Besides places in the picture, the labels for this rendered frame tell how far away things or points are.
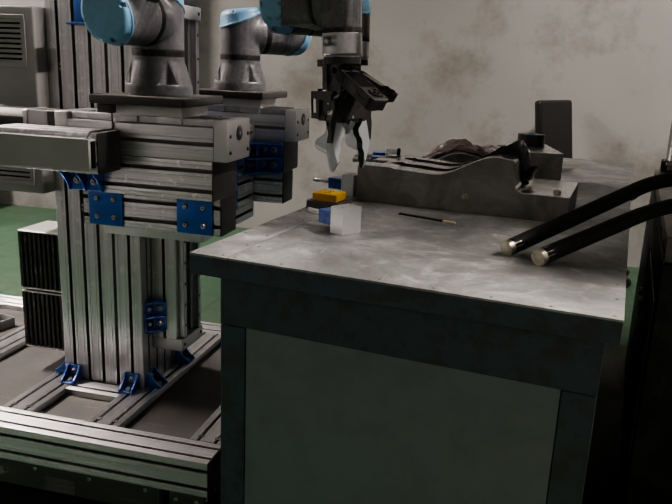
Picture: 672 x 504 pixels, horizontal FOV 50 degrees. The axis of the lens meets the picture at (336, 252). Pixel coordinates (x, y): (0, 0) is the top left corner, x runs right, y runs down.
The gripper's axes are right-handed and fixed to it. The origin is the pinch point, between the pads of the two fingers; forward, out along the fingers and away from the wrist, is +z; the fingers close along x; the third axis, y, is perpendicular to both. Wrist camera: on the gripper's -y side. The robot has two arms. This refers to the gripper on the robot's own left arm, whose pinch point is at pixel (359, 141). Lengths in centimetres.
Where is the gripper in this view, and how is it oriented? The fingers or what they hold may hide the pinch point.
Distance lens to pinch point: 182.9
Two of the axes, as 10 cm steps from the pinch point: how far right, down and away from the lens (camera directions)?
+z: -0.2, 9.8, 2.1
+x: -4.7, 1.8, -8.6
